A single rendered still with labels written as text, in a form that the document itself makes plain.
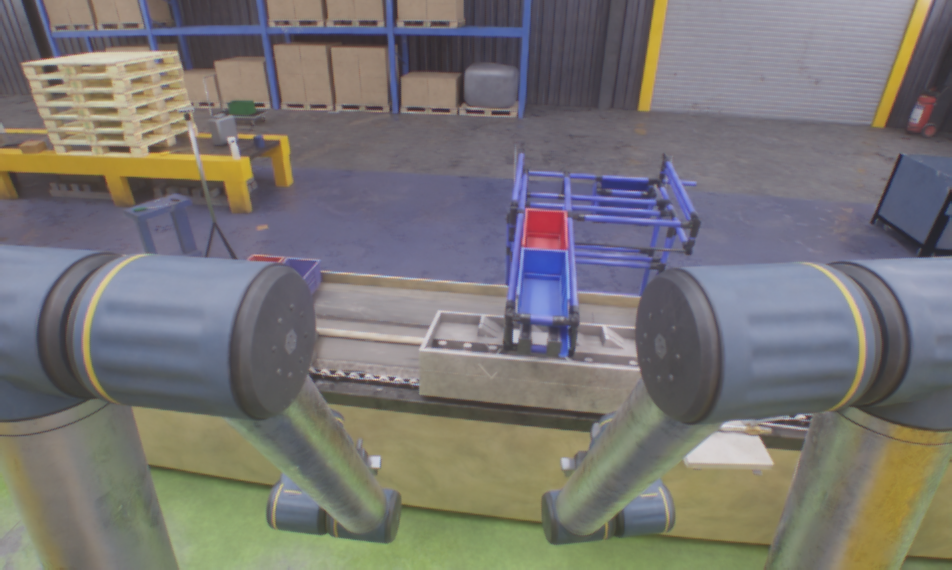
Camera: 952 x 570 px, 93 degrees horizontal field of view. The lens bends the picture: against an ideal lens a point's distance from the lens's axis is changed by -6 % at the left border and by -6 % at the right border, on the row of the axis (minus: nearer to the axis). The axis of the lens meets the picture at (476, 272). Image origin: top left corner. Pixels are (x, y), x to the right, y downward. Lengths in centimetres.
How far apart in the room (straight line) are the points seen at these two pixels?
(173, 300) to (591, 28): 1151
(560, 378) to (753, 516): 111
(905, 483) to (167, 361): 72
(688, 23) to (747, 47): 138
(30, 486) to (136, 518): 12
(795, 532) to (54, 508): 86
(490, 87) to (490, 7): 207
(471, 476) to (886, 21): 1269
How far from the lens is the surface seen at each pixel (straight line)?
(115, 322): 50
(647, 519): 117
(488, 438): 205
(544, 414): 194
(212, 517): 283
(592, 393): 187
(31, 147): 763
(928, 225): 653
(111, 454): 68
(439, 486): 235
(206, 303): 45
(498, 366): 181
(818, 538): 75
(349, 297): 266
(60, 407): 63
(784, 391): 49
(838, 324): 51
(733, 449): 199
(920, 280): 60
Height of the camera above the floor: 215
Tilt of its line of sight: 30 degrees down
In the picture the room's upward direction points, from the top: 1 degrees clockwise
